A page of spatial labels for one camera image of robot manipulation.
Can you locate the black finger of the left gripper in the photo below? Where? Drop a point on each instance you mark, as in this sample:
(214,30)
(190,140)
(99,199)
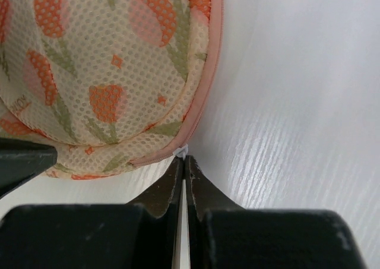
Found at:
(22,161)

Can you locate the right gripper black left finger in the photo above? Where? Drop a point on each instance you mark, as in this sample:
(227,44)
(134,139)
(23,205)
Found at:
(138,234)

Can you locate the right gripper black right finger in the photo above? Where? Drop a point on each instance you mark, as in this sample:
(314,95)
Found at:
(222,234)

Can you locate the white zipper pull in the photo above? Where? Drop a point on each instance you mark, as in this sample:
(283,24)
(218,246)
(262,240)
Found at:
(181,152)

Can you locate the floral pink laundry bag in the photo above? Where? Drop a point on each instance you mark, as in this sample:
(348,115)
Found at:
(111,84)

